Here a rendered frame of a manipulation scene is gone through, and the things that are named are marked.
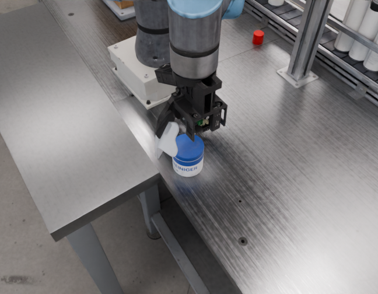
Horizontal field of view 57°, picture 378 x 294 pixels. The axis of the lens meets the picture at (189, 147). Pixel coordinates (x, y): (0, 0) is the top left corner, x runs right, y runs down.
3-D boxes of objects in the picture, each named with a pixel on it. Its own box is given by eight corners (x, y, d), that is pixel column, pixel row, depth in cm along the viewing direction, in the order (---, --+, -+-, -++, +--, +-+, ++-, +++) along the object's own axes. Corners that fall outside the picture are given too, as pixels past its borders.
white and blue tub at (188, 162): (209, 168, 79) (210, 149, 73) (183, 182, 76) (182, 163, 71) (192, 148, 82) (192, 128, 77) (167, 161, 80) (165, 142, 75)
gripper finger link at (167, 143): (158, 174, 64) (182, 135, 60) (143, 153, 67) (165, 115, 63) (171, 174, 66) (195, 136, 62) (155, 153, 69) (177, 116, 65)
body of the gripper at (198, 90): (191, 145, 60) (192, 93, 51) (165, 116, 65) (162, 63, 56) (226, 128, 63) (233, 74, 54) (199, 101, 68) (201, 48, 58)
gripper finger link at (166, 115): (153, 138, 63) (175, 98, 59) (149, 133, 64) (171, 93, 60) (171, 139, 66) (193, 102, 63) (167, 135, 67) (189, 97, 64)
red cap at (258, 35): (255, 37, 112) (256, 28, 109) (264, 41, 111) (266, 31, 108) (249, 42, 110) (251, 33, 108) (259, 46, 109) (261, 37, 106)
